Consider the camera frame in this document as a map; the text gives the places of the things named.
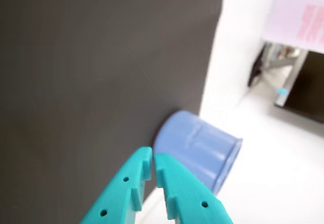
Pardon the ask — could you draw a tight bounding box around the black tripod leg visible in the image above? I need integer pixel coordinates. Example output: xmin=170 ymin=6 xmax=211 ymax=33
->
xmin=249 ymin=49 xmax=264 ymax=87

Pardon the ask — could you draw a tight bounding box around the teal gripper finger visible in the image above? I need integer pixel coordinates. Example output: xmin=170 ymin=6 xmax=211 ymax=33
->
xmin=79 ymin=146 xmax=153 ymax=224
xmin=154 ymin=153 xmax=233 ymax=224

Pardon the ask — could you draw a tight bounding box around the pink printed sheet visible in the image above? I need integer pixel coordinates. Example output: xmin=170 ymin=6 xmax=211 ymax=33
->
xmin=262 ymin=0 xmax=324 ymax=51

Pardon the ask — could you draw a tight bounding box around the lavender blue pot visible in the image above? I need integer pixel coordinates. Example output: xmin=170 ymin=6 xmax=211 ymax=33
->
xmin=153 ymin=110 xmax=244 ymax=194

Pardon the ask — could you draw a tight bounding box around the dark grey textured mat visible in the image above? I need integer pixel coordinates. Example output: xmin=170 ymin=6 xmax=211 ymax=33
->
xmin=0 ymin=0 xmax=226 ymax=224

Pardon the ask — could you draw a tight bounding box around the dark furniture with metal frame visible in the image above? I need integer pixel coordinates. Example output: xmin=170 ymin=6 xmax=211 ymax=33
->
xmin=263 ymin=41 xmax=324 ymax=124

